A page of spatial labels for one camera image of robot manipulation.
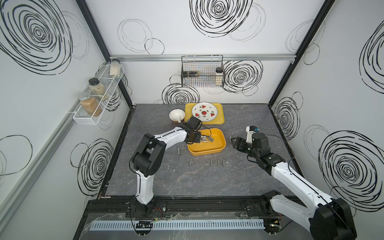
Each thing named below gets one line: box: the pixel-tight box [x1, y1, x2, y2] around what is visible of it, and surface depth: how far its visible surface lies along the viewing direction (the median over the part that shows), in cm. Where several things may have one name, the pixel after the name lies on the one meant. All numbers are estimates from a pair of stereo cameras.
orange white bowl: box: [169, 108, 186, 123], surface depth 112 cm
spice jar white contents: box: [110, 58, 121, 79], surface depth 88 cm
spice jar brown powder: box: [79, 92, 103, 117], surface depth 66 cm
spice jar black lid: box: [88, 77, 106, 96], surface depth 72 cm
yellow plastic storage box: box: [187, 128, 227, 157], surface depth 96 cm
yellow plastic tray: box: [184, 103, 225, 125], surface depth 114 cm
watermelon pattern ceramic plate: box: [192, 102, 218, 122], surface depth 118 cm
